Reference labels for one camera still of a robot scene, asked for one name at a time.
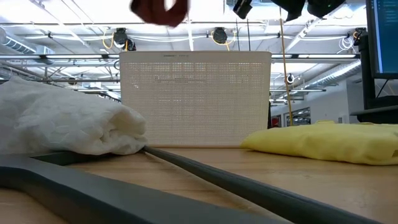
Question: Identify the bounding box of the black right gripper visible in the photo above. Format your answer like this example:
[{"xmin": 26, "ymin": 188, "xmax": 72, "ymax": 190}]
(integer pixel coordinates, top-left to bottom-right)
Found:
[{"xmin": 233, "ymin": 0, "xmax": 307, "ymax": 22}]

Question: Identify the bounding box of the yellow t-shirt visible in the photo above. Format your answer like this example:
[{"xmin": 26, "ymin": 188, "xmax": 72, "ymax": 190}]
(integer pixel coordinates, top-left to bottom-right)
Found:
[{"xmin": 240, "ymin": 120, "xmax": 398, "ymax": 166}]

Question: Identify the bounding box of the white cloth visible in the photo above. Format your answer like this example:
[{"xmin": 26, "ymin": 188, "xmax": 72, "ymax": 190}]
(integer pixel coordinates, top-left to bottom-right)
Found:
[{"xmin": 0, "ymin": 76, "xmax": 149, "ymax": 156}]

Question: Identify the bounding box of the white perforated laundry basket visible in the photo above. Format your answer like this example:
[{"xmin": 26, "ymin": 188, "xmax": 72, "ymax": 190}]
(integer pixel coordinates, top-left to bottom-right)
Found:
[{"xmin": 119, "ymin": 50, "xmax": 273, "ymax": 149}]

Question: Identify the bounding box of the computer monitor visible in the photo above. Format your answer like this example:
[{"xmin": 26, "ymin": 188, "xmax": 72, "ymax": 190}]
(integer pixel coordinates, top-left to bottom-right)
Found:
[{"xmin": 365, "ymin": 0, "xmax": 398, "ymax": 80}]

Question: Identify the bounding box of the grey computer cart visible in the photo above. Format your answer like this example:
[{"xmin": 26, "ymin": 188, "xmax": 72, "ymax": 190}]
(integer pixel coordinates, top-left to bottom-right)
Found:
[{"xmin": 350, "ymin": 33, "xmax": 398, "ymax": 124}]

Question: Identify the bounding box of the yellow cable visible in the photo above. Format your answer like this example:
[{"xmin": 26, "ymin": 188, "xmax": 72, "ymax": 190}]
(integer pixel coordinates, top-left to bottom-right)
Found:
[{"xmin": 278, "ymin": 0, "xmax": 295, "ymax": 127}]

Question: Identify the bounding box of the ceiling air duct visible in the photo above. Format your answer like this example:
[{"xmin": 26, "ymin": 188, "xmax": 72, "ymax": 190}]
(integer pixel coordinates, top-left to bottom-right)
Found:
[
  {"xmin": 306, "ymin": 60, "xmax": 362, "ymax": 90},
  {"xmin": 0, "ymin": 27, "xmax": 55, "ymax": 65}
]

